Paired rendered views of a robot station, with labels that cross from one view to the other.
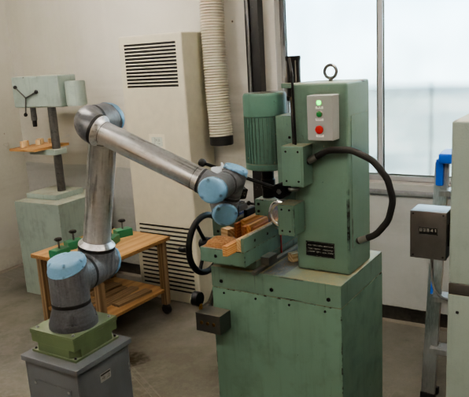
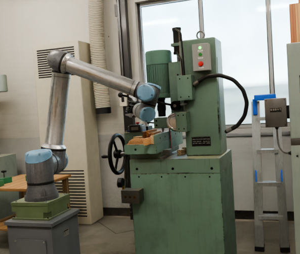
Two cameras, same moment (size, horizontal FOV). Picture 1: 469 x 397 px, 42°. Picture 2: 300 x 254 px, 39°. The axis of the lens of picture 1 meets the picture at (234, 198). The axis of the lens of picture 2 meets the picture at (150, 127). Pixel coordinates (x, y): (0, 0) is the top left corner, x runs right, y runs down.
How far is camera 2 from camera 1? 0.78 m
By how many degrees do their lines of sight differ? 16
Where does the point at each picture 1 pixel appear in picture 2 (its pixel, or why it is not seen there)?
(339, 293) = (218, 163)
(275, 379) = (176, 230)
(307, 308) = (197, 176)
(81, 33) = (0, 48)
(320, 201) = (200, 110)
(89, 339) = (55, 205)
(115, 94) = (24, 87)
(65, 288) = (40, 169)
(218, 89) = not seen: hidden behind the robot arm
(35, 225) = not seen: outside the picture
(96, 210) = (56, 121)
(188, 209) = (82, 156)
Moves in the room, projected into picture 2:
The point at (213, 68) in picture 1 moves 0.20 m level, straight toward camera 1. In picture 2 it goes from (98, 63) to (101, 61)
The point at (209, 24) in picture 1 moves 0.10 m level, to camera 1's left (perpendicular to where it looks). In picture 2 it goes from (95, 37) to (85, 37)
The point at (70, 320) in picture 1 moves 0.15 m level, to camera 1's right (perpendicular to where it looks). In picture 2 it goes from (43, 192) to (70, 189)
